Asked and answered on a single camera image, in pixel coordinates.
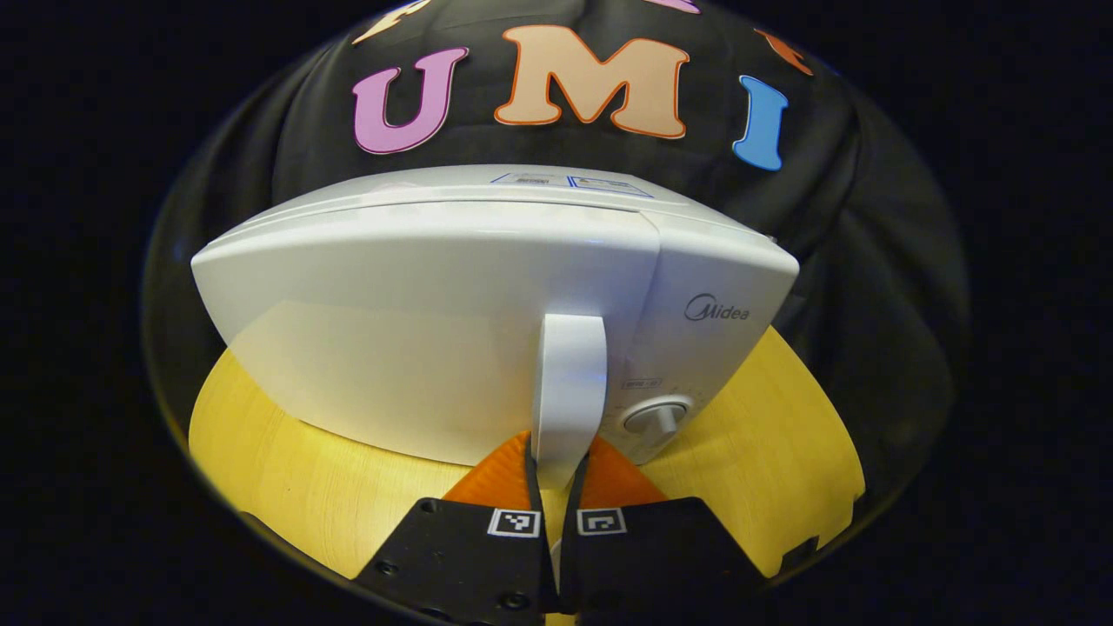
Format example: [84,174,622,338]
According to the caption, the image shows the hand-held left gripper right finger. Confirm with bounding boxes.
[561,435,775,623]

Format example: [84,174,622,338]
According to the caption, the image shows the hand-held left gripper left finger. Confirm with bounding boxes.
[352,430,557,626]

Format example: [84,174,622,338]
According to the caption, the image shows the white microwave oven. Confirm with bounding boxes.
[190,163,801,492]

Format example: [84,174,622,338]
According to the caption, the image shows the black backdrop cloth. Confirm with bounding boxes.
[143,0,972,557]

